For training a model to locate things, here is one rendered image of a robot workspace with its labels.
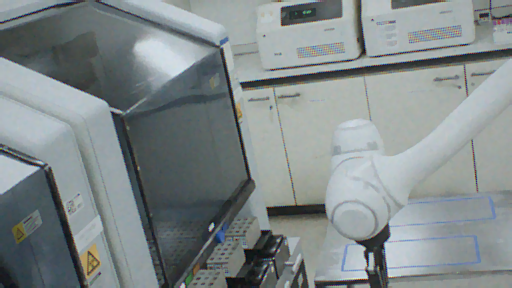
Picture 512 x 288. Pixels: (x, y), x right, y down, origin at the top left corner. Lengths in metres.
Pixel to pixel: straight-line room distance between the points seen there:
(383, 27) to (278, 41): 0.57
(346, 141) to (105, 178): 0.46
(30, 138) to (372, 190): 0.57
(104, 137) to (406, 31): 2.47
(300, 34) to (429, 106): 0.78
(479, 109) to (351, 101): 2.55
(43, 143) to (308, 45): 2.64
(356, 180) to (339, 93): 2.60
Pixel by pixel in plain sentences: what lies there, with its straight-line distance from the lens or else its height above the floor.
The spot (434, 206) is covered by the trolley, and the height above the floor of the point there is 0.82.
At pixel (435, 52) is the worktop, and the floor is 0.90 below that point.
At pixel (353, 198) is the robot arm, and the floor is 1.26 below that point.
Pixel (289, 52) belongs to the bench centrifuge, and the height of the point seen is 1.00.
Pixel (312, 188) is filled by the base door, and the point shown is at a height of 0.18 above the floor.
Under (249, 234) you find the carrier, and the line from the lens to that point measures 1.98.
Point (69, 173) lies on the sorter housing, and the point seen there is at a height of 1.36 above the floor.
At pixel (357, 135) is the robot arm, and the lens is 1.27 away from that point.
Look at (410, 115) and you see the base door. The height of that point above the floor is 0.57.
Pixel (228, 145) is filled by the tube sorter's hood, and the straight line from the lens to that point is 1.87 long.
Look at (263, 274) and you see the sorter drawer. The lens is 1.87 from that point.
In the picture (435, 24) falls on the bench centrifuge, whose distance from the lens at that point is 3.59.
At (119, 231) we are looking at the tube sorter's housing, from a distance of 1.37.
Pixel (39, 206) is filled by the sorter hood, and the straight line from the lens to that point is 1.15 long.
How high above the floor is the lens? 1.71
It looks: 18 degrees down
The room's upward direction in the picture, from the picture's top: 12 degrees counter-clockwise
